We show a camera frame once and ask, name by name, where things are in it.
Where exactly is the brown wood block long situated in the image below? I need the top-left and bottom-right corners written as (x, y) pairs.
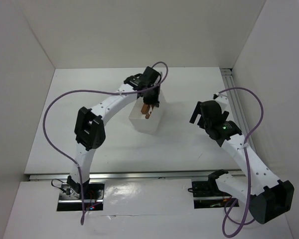
top-left (141, 104), bottom-right (150, 115)

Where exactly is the white cardboard box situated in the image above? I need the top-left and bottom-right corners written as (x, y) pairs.
top-left (129, 89), bottom-right (167, 134)

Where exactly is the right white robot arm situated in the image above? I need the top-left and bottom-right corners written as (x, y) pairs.
top-left (189, 100), bottom-right (295, 224)

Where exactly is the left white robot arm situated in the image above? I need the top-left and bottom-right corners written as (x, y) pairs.
top-left (67, 66), bottom-right (161, 197)

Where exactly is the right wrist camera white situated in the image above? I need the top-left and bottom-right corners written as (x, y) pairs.
top-left (213, 93), bottom-right (229, 111)

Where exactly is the aluminium front rail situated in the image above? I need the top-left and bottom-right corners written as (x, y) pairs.
top-left (28, 170), bottom-right (242, 182)

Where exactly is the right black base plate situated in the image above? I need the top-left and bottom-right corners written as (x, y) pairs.
top-left (187, 181), bottom-right (232, 198)

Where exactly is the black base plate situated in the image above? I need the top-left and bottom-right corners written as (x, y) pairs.
top-left (58, 182), bottom-right (105, 203)
top-left (187, 181), bottom-right (232, 198)

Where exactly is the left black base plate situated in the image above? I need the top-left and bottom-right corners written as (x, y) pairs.
top-left (58, 182), bottom-right (105, 203)

